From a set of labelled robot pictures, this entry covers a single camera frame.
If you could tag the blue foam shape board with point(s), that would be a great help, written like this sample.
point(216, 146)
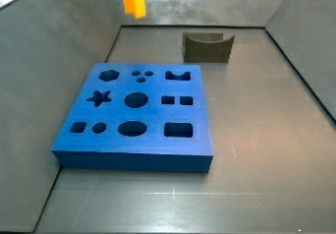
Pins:
point(139, 119)

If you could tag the black curved holder stand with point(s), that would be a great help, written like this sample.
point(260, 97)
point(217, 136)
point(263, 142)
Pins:
point(207, 47)

